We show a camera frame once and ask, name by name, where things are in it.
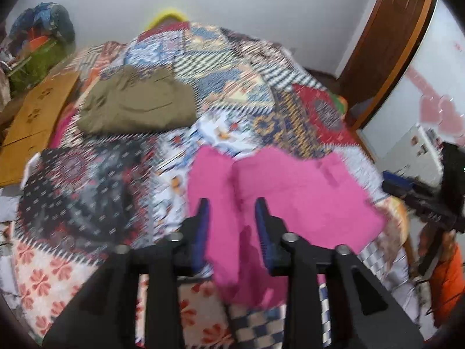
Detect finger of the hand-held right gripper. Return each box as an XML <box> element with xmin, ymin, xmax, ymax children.
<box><xmin>403</xmin><ymin>193</ymin><xmax>455</xmax><ymax>232</ymax></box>
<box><xmin>381</xmin><ymin>172</ymin><xmax>443</xmax><ymax>199</ymax></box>

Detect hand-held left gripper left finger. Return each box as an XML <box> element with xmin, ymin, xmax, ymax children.
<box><xmin>42</xmin><ymin>198</ymin><xmax>211</xmax><ymax>349</ymax></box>

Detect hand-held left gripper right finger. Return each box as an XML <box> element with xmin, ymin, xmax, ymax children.
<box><xmin>254</xmin><ymin>197</ymin><xmax>424</xmax><ymax>349</ymax></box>

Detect pink pants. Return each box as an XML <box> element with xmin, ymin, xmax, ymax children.
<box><xmin>187</xmin><ymin>145</ymin><xmax>387</xmax><ymax>308</ymax></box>

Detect olive green pants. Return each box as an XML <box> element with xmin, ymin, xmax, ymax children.
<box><xmin>78</xmin><ymin>66</ymin><xmax>198</xmax><ymax>135</ymax></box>

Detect orange cloth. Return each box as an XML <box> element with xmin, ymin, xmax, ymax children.
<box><xmin>418</xmin><ymin>225</ymin><xmax>465</xmax><ymax>330</ymax></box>

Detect white door pink heart stickers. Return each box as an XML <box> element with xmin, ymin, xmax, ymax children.
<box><xmin>360</xmin><ymin>0</ymin><xmax>465</xmax><ymax>190</ymax></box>

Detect dark floral patterned cloth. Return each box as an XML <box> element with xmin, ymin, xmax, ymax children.
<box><xmin>18</xmin><ymin>141</ymin><xmax>153</xmax><ymax>257</ymax></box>

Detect brown wooden door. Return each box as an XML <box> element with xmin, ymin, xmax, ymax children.
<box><xmin>339</xmin><ymin>0</ymin><xmax>437</xmax><ymax>129</ymax></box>

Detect patchwork printed blanket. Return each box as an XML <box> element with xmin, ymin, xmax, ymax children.
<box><xmin>15</xmin><ymin>22</ymin><xmax>411</xmax><ymax>349</ymax></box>

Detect yellow round object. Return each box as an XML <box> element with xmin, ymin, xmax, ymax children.
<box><xmin>145</xmin><ymin>6</ymin><xmax>189</xmax><ymax>31</ymax></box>

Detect green fabric bag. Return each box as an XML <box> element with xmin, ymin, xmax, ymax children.
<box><xmin>7</xmin><ymin>40</ymin><xmax>69</xmax><ymax>99</ymax></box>

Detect pile of mixed clothes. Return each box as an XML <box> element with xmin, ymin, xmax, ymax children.
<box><xmin>9</xmin><ymin>2</ymin><xmax>75</xmax><ymax>49</ymax></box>

